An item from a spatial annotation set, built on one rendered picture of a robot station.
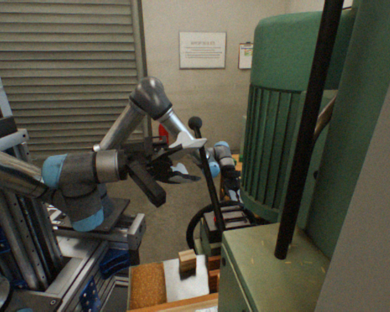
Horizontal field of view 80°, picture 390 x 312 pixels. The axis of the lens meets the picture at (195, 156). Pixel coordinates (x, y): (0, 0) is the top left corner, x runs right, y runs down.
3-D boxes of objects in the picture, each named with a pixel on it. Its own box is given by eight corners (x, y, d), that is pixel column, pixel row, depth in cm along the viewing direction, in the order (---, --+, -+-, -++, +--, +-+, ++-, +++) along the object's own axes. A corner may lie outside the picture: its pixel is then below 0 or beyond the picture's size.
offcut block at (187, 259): (192, 258, 69) (192, 248, 67) (196, 267, 66) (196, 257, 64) (178, 262, 68) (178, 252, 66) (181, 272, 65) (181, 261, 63)
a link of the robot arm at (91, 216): (86, 205, 65) (77, 172, 61) (112, 220, 60) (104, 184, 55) (58, 222, 59) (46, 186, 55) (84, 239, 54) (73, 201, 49)
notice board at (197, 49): (225, 68, 322) (226, 31, 304) (225, 68, 321) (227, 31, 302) (179, 69, 315) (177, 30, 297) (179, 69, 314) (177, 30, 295)
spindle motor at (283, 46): (296, 174, 55) (327, 26, 43) (358, 222, 40) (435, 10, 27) (227, 181, 52) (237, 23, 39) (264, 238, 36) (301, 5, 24)
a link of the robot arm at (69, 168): (59, 181, 56) (49, 149, 53) (106, 176, 58) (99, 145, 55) (47, 200, 50) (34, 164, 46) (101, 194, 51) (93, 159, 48)
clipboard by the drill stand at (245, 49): (253, 68, 327) (255, 41, 313) (254, 68, 322) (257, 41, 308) (237, 68, 324) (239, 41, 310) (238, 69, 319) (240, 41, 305)
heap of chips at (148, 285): (163, 262, 68) (162, 252, 66) (168, 310, 55) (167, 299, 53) (131, 267, 66) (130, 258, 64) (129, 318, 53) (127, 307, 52)
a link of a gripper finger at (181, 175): (197, 164, 65) (171, 154, 60) (202, 182, 61) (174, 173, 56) (190, 170, 67) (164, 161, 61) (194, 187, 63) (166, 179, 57)
